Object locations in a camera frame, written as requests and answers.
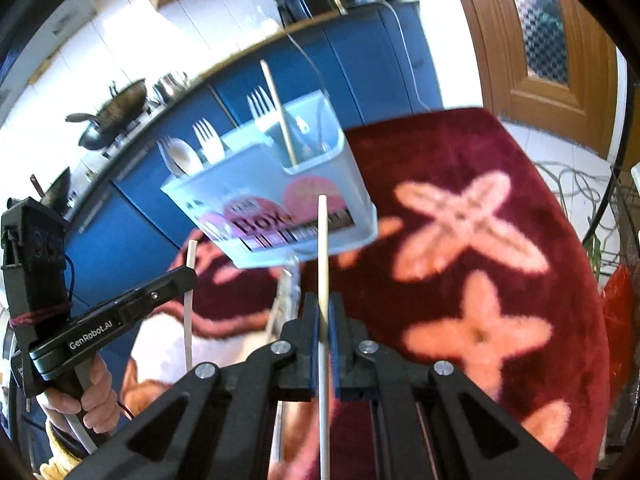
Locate metal kettle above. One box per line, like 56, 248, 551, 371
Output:
152, 71, 190, 104

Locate black air fryer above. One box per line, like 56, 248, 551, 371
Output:
272, 0, 342, 29

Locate blue kitchen base cabinet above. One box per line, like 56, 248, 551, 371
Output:
64, 1, 444, 306

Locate white chopstick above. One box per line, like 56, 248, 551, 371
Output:
183, 240, 197, 377

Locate dark metal wok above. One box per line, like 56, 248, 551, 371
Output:
65, 78, 149, 151

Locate white plastic fork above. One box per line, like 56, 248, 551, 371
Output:
246, 86, 279, 124
192, 118, 226, 168
295, 116, 314, 157

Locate white power cable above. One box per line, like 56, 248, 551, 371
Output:
377, 0, 442, 114

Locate clear plastic wrapper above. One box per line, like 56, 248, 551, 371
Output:
264, 255, 302, 343

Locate cream chopstick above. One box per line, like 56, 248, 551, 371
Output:
317, 195, 332, 480
259, 59, 299, 167

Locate wooden door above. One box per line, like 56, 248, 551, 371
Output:
446, 0, 629, 162

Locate tangled floor cables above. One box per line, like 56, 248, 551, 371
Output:
531, 159, 622, 243

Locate red plastic bag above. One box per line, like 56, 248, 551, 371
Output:
601, 264, 640, 388

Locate red floral blanket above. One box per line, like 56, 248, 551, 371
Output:
120, 107, 614, 480

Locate person's left hand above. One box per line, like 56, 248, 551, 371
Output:
42, 354, 120, 442

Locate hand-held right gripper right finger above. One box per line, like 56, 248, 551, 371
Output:
327, 293, 576, 480

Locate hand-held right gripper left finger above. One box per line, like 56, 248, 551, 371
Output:
65, 294, 321, 480

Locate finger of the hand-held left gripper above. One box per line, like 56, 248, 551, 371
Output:
134, 267, 197, 314

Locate white plastic spoon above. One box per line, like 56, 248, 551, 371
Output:
159, 137, 204, 177

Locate light blue utensil holder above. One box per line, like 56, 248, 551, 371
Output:
160, 89, 377, 270

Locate dark frying pan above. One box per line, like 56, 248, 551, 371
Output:
29, 166, 74, 212

